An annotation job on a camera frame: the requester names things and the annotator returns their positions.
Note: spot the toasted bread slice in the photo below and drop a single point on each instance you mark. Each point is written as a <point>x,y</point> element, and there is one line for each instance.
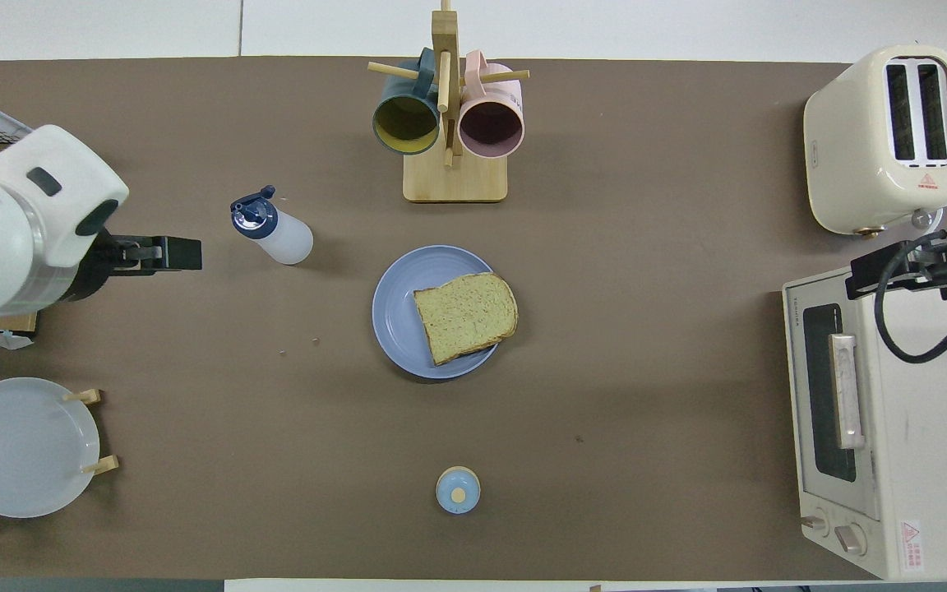
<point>465,316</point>

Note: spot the cream two-slot toaster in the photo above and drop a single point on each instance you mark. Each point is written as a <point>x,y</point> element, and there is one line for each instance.
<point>852,140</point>

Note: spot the grey plate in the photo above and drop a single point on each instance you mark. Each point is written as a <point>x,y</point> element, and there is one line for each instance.
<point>30,448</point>

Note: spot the blue round plate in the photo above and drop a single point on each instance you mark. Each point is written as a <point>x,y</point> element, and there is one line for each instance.
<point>395,321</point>

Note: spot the teal mug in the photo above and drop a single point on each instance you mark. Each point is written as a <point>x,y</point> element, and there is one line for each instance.
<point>405,123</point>

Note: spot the wooden mug tree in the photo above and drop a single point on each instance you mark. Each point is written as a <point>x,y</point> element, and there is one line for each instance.
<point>455,181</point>

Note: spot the brown table mat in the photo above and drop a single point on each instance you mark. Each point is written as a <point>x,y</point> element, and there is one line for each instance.
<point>646,370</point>

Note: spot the clear squeeze bottle blue cap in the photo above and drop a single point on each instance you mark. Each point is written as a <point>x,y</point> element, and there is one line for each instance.
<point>280,234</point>

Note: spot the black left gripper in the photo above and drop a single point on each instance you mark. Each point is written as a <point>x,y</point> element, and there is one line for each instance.
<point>99,259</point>

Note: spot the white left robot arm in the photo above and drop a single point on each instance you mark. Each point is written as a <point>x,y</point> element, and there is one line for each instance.
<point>21,214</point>

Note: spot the white toaster oven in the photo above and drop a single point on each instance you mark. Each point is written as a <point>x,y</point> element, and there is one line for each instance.
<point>934,427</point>

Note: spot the pink mug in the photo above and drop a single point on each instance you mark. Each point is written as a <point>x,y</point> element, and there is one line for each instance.
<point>490,127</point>

